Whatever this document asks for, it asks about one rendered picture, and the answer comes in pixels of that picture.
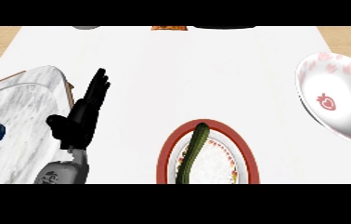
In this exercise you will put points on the green cucumber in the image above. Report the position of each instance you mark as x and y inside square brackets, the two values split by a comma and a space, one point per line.
[193, 150]

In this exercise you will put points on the red rimmed white plate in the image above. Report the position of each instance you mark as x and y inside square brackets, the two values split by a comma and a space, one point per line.
[214, 162]

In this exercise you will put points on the dark blue object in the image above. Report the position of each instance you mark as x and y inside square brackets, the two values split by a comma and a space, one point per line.
[1, 132]

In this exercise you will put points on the grey round object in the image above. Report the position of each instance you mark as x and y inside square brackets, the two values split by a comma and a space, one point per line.
[85, 27]

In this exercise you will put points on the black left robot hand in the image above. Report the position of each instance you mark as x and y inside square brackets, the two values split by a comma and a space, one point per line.
[81, 116]

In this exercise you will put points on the black appliance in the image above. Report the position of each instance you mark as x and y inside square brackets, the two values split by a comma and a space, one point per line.
[224, 27]

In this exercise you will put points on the orange patterned object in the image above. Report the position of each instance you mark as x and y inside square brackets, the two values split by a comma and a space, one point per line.
[169, 28]

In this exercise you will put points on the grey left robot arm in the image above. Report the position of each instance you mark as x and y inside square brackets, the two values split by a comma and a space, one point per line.
[63, 172]

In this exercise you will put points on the white marble cutting board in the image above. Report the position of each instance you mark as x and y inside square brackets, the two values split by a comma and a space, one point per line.
[26, 122]

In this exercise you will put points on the white strawberry print bowl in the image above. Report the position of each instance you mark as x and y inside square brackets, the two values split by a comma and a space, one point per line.
[326, 97]

